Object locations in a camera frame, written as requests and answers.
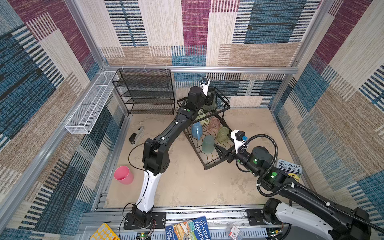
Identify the clear green plastic cup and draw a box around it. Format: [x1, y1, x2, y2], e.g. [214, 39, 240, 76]
[217, 127, 230, 143]
[203, 98, 216, 112]

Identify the translucent teal plastic cup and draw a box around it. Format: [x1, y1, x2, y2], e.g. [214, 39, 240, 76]
[202, 135, 215, 154]

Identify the light green ceramic mug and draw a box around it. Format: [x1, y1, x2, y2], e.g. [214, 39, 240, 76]
[196, 111, 210, 126]

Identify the clear pink plastic cup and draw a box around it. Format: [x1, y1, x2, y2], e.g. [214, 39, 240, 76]
[209, 117, 221, 134]

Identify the blue speckled ceramic mug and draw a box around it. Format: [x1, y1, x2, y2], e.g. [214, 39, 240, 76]
[191, 122, 203, 141]

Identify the opaque pink plastic cup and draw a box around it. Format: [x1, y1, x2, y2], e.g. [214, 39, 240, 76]
[114, 166, 134, 185]

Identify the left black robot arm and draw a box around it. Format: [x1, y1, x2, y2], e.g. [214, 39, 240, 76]
[131, 87, 214, 228]

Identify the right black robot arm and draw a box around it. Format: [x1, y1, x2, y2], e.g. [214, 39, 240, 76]
[214, 130, 384, 240]

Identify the black two-tier dish rack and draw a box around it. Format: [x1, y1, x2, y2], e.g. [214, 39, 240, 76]
[183, 87, 234, 170]

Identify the black mesh shelf unit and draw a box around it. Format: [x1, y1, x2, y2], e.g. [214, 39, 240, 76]
[112, 69, 176, 115]

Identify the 143-storey treehouse book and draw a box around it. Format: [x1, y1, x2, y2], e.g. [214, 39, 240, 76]
[276, 159, 303, 182]

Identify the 91-storey treehouse book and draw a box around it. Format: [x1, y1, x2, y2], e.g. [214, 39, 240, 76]
[166, 216, 211, 240]

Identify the small clear plastic packet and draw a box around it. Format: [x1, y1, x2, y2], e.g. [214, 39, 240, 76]
[226, 223, 244, 240]

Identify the black silver stapler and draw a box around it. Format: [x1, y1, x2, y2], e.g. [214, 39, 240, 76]
[129, 126, 145, 145]

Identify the yellow patterned card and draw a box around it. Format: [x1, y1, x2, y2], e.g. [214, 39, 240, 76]
[90, 223, 120, 240]

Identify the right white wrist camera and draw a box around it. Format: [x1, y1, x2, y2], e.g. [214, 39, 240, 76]
[231, 130, 249, 154]

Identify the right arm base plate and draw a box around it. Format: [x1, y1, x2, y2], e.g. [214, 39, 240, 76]
[243, 209, 290, 226]

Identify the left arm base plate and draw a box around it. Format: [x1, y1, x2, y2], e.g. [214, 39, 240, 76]
[123, 212, 167, 230]

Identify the white wire wall basket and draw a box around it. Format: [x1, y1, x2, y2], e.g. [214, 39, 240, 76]
[65, 72, 116, 135]

